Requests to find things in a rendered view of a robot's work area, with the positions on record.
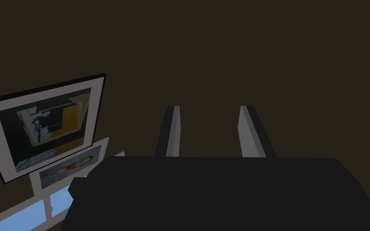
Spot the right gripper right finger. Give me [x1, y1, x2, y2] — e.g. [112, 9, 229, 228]
[238, 105, 278, 158]

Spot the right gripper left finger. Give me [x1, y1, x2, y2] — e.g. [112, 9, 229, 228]
[154, 105, 181, 158]

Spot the white framed grey picture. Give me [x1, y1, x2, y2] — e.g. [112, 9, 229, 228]
[29, 137, 110, 197]

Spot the black framed dark abstract picture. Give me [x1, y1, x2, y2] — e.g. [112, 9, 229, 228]
[0, 73, 107, 185]

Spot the white framed window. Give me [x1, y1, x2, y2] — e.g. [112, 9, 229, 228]
[0, 151, 125, 231]

